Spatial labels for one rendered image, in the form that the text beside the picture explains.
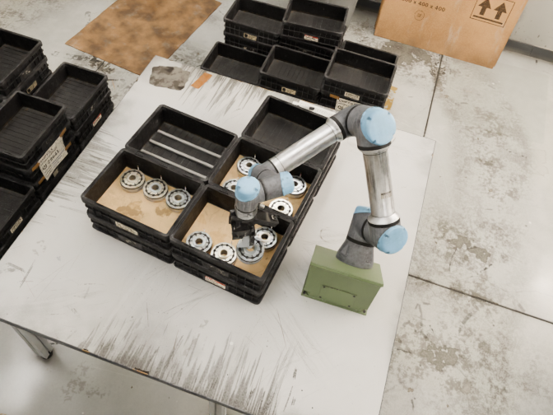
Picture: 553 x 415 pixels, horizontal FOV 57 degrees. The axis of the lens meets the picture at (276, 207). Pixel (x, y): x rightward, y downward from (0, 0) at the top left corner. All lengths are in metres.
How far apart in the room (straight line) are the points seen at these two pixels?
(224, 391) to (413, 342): 1.31
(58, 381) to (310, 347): 1.33
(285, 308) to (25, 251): 1.09
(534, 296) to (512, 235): 0.42
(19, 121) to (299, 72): 1.70
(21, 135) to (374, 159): 1.95
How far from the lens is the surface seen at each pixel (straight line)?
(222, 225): 2.11
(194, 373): 2.00
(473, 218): 3.51
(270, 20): 3.86
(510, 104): 4.40
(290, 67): 3.50
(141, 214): 2.16
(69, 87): 3.40
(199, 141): 2.39
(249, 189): 1.57
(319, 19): 3.74
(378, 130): 1.71
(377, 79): 3.37
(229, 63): 3.65
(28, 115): 3.13
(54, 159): 3.02
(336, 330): 2.09
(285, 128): 2.47
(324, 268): 1.89
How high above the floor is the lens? 2.61
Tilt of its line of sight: 55 degrees down
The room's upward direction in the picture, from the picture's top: 9 degrees clockwise
